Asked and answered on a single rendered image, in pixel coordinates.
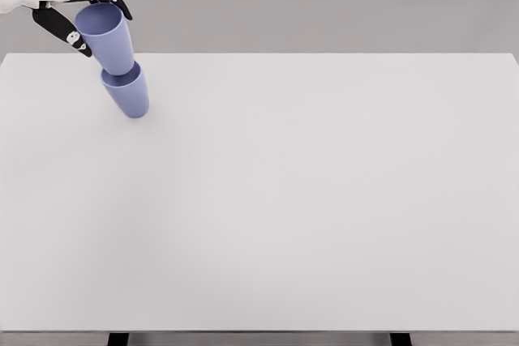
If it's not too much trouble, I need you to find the blue plastic cup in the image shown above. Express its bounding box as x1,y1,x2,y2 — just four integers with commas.
100,60,150,119
74,2,135,76

